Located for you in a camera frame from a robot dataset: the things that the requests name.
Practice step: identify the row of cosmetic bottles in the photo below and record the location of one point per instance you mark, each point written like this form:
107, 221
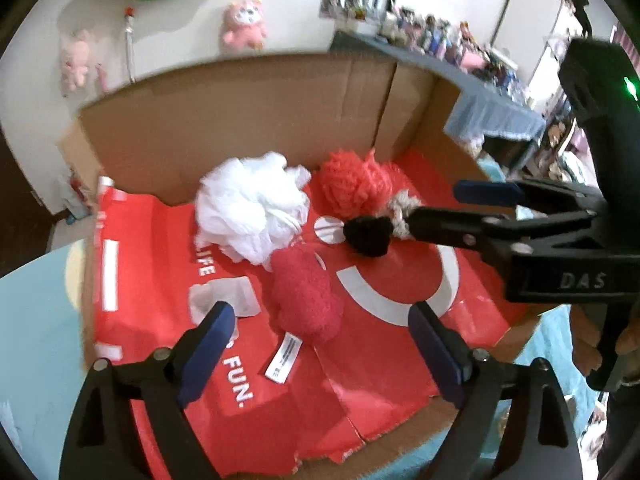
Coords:
425, 30

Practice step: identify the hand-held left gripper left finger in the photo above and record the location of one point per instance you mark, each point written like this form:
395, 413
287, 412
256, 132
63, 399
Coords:
210, 342

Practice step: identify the beige crochet scrunchie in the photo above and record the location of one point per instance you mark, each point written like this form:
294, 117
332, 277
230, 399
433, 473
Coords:
400, 210

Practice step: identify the dark brown door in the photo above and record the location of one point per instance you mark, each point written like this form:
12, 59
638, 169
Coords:
15, 200

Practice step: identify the red plush with tag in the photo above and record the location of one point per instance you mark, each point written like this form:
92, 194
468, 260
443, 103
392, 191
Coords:
305, 295

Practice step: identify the pink plush wall toy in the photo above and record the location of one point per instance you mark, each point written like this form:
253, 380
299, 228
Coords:
245, 22

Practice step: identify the cardboard box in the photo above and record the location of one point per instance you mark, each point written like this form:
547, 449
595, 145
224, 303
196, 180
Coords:
250, 110

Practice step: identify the pale pink plush toy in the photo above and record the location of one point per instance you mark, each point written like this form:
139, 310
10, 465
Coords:
75, 60

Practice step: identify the red and white stick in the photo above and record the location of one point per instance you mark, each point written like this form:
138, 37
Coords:
130, 40

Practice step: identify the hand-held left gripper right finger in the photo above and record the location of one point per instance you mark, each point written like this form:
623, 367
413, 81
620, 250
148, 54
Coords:
435, 350

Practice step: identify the white cabinet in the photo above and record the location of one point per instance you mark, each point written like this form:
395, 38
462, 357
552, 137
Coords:
530, 25

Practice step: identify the black scrunchie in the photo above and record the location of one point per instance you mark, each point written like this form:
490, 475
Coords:
367, 237

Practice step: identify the white mesh bath pouf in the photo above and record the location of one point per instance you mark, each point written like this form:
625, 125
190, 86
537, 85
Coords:
240, 205

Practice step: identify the teal printed blanket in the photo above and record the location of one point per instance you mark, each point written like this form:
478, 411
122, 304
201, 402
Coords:
40, 335

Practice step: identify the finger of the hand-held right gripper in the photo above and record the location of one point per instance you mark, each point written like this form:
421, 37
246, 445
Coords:
487, 192
450, 227

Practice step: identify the side table with grey cloth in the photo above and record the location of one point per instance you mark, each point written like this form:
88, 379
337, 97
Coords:
490, 105

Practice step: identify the person's right hand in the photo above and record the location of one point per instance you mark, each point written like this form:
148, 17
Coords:
585, 342

